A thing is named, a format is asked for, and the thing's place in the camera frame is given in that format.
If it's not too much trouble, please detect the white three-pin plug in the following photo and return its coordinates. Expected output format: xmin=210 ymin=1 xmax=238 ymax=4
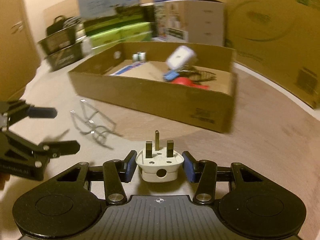
xmin=135 ymin=130 xmax=184 ymax=183

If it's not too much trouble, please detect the red toy piece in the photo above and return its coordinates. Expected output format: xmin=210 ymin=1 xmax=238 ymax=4
xmin=171 ymin=77 xmax=209 ymax=89

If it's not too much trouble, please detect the wooden cabinet door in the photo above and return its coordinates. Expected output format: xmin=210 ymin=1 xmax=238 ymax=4
xmin=1 ymin=0 xmax=41 ymax=101

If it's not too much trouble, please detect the lower dark plastic bin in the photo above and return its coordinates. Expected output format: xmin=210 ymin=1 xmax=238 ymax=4
xmin=46 ymin=41 xmax=84 ymax=71

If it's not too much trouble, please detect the dark plastic bin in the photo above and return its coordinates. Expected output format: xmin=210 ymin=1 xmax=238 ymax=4
xmin=46 ymin=41 xmax=84 ymax=71
xmin=38 ymin=25 xmax=76 ymax=55

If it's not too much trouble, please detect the upper dark plastic bin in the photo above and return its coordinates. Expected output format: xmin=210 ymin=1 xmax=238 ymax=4
xmin=38 ymin=25 xmax=76 ymax=55

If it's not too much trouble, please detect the shallow cardboard tray box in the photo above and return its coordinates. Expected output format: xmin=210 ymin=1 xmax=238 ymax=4
xmin=68 ymin=41 xmax=237 ymax=133

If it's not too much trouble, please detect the black bag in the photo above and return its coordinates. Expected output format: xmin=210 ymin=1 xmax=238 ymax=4
xmin=46 ymin=15 xmax=66 ymax=36

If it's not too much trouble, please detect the striped tiger toy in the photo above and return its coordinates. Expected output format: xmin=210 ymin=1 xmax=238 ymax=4
xmin=178 ymin=69 xmax=216 ymax=82

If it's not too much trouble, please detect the clear box blue label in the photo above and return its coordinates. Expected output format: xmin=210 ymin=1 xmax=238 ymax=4
xmin=110 ymin=62 xmax=143 ymax=76

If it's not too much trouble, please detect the small blue object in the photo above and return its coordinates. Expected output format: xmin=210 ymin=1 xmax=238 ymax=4
xmin=163 ymin=70 xmax=179 ymax=82

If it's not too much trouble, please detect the flat gold box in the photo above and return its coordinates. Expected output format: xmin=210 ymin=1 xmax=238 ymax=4
xmin=119 ymin=62 xmax=163 ymax=81

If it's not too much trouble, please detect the white square night light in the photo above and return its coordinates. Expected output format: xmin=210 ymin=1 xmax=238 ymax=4
xmin=166 ymin=46 xmax=197 ymax=70

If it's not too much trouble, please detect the green white tape roll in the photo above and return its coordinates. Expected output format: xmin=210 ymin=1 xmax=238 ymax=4
xmin=132 ymin=51 xmax=146 ymax=62

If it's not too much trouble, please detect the green tissue pack bundle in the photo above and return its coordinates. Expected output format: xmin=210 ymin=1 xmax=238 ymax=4
xmin=89 ymin=22 xmax=152 ymax=54

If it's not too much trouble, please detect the green pasture milk box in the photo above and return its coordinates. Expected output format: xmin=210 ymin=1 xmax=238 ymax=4
xmin=77 ymin=0 xmax=153 ymax=36

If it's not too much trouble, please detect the white humidifier product box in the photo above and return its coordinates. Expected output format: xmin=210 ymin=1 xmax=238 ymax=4
xmin=154 ymin=0 xmax=225 ymax=46

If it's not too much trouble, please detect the large cardboard box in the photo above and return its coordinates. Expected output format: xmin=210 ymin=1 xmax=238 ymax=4
xmin=219 ymin=0 xmax=319 ymax=109

